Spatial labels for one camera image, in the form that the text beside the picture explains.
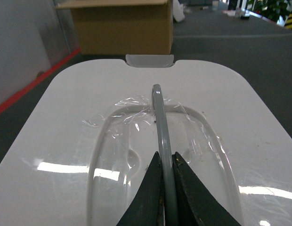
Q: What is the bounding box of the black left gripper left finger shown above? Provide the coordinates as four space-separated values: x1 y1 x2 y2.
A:
117 152 164 226

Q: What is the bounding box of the white plastic box lid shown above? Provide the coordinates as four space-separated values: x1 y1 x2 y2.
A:
0 59 292 226

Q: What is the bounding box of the yellow black striped bollard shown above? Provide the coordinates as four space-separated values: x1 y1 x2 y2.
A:
284 13 292 30

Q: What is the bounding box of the brown cardboard box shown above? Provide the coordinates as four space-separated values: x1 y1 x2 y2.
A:
55 0 173 55

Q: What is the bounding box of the potted green plant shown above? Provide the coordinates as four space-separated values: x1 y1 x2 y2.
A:
246 0 292 22

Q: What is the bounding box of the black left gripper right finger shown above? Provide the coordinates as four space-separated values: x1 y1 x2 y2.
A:
172 152 240 226

